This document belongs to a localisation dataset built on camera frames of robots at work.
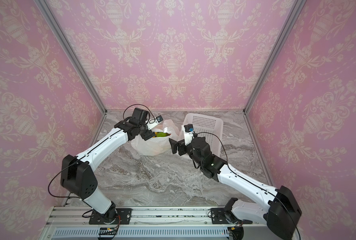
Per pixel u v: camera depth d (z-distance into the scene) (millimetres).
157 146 897
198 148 545
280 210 387
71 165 450
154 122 760
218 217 729
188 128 616
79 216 761
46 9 701
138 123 644
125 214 748
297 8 686
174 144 645
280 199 407
